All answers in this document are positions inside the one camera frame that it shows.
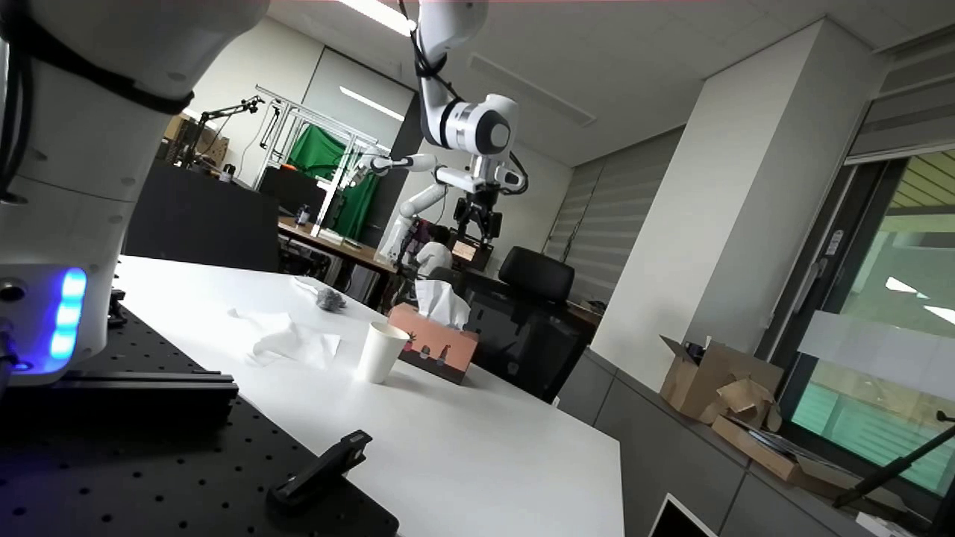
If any white paper cup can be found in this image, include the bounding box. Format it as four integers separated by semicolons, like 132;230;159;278
356;321;408;382

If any black office chair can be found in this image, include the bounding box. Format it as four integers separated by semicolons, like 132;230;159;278
468;248;589;403

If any black perforated breadboard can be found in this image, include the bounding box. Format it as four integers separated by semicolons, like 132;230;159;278
0;317;401;537

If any green cloth on rack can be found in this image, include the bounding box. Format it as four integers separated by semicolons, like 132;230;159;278
289;126;380;239

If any white robot base with blue light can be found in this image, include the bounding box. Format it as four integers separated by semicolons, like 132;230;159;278
0;0;270;388

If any open cardboard box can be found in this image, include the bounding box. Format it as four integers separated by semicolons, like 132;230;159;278
661;336;783;420

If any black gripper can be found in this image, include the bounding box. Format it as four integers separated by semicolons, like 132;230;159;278
453;193;502;244

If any wooden background desk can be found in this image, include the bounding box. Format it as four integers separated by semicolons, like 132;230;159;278
277;218;396;290

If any grey brush with white handle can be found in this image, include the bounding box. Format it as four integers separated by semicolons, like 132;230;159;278
293;279;346;314

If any second white robot arm background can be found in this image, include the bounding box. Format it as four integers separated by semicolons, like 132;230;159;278
371;153;499;263

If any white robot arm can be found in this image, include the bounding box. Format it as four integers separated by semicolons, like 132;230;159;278
413;0;528;244

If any black clamp on breadboard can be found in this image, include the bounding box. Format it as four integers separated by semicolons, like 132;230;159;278
270;429;373;512

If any white wipe pulled from box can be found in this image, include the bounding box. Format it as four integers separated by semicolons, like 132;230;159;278
414;279;471;329

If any crumpled white wipe on table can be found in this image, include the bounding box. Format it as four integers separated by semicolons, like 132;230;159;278
229;309;341;360

